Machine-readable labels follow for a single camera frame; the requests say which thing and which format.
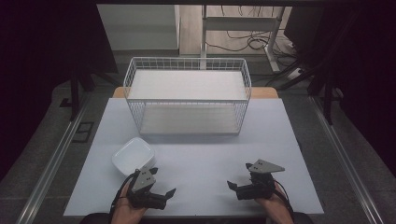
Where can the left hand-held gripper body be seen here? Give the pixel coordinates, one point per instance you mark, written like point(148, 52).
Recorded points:
point(142, 182)

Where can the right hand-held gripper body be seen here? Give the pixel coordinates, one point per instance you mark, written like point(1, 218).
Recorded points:
point(260, 186)

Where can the white square plate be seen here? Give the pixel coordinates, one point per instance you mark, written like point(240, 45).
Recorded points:
point(132, 155)

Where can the person's right hand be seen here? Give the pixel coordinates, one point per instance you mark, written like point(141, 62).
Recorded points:
point(277, 210)

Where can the person's left hand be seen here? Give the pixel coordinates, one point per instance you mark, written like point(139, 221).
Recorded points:
point(124, 213)

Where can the pale blue table mat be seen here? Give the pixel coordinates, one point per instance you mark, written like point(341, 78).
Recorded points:
point(199, 168)

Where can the person's dark clothing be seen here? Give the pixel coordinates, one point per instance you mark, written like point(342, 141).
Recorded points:
point(302, 218)

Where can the wooden table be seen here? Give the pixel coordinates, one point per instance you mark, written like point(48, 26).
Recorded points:
point(264, 92)

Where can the black metal stand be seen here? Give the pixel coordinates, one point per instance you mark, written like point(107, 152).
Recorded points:
point(327, 99)
point(74, 93)

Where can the white power strip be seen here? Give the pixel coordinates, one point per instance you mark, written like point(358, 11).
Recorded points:
point(294, 73)

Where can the white cabinet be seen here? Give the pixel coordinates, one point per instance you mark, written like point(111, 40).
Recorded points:
point(140, 28)

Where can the black curtain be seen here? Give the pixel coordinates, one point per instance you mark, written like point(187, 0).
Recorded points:
point(367, 77)
point(37, 62)

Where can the black floor bracket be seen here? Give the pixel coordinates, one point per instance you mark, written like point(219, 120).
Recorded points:
point(83, 132)

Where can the aluminium rail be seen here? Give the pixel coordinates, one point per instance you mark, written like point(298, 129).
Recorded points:
point(53, 161)
point(345, 161)

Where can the white metal desk frame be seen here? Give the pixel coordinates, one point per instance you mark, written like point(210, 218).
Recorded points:
point(239, 23)

